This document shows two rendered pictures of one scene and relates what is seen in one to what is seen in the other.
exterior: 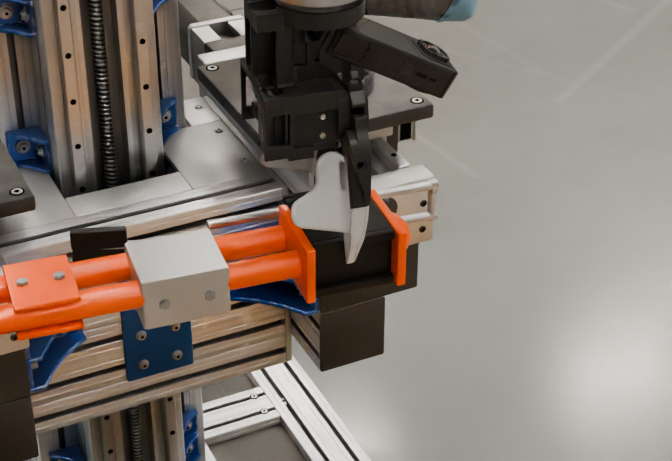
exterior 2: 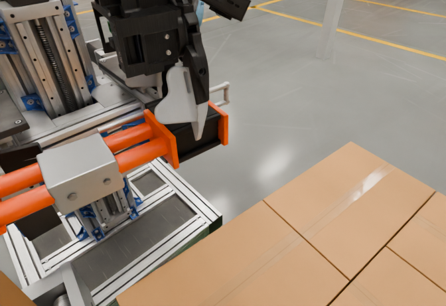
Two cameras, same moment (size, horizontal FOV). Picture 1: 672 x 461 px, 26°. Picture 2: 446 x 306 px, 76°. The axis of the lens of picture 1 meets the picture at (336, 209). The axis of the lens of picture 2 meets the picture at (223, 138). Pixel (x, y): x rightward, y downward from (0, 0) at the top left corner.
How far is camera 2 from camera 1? 0.80 m
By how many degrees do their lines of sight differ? 16
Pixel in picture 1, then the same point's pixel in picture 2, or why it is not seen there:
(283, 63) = not seen: outside the picture
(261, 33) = not seen: outside the picture
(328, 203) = (180, 103)
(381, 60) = not seen: outside the picture
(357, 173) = (200, 77)
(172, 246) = (73, 151)
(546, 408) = (220, 149)
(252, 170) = (127, 97)
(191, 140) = (101, 89)
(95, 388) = not seen: hidden behind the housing
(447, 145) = not seen: hidden behind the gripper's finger
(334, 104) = (174, 24)
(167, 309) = (76, 198)
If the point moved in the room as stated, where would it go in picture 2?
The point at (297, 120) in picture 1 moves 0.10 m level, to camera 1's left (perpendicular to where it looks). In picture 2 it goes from (147, 40) to (26, 54)
